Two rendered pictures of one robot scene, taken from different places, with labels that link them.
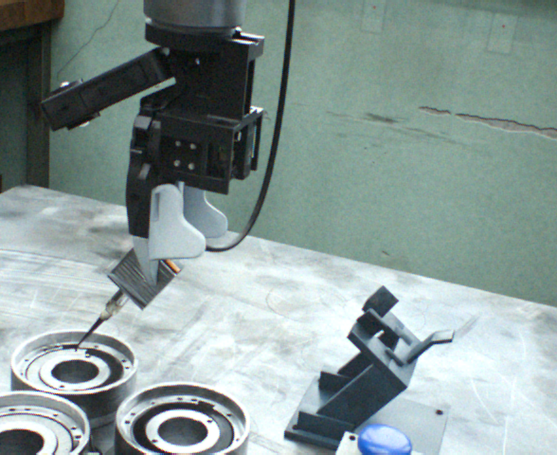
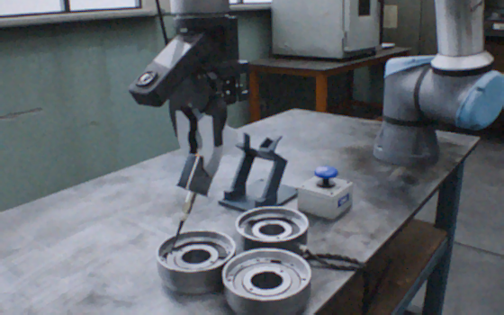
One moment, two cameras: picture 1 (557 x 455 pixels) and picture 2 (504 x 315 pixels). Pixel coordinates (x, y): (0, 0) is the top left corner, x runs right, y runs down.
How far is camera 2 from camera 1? 0.70 m
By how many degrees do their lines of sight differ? 62
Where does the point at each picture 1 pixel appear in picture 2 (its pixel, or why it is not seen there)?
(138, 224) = (220, 138)
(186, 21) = (226, 8)
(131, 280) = (199, 183)
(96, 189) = not seen: outside the picture
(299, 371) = (208, 205)
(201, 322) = (139, 223)
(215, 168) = (238, 88)
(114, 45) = not seen: outside the picture
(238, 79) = (235, 37)
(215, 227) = not seen: hidden behind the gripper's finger
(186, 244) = (232, 139)
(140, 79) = (202, 50)
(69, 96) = (169, 77)
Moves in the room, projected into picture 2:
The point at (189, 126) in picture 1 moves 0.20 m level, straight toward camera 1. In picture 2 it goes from (232, 67) to (392, 71)
